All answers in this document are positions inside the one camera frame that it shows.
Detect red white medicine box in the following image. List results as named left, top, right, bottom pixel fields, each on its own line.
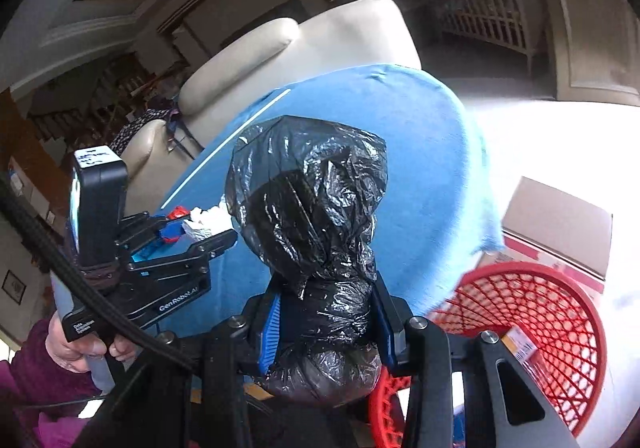
left=501, top=325, right=549, bottom=390

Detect black plastic bag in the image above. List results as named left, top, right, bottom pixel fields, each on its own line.
left=224, top=116, right=388, bottom=407

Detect person's left hand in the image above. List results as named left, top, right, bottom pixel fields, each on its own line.
left=44, top=312, right=139, bottom=373

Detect blue crumpled plastic bag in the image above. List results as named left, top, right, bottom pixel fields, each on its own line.
left=131, top=220, right=186, bottom=262

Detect red crumpled plastic bag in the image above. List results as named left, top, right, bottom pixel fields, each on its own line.
left=160, top=205, right=191, bottom=243

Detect blue table cloth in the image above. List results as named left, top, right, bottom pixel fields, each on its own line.
left=152, top=65, right=503, bottom=315

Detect brown cardboard box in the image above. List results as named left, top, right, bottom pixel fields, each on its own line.
left=478, top=177, right=613, bottom=300

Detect red plastic mesh basket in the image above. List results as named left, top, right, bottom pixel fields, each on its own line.
left=369, top=262, right=606, bottom=447

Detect cream leather sofa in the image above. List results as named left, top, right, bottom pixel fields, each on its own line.
left=122, top=0, right=422, bottom=214

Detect dark wooden crib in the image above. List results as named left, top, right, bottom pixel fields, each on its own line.
left=399, top=0, right=547, bottom=70

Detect dark cabinet door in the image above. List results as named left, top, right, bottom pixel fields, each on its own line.
left=546, top=0, right=639, bottom=106

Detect black braided cable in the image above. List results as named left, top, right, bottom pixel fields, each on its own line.
left=0, top=174, right=196, bottom=371

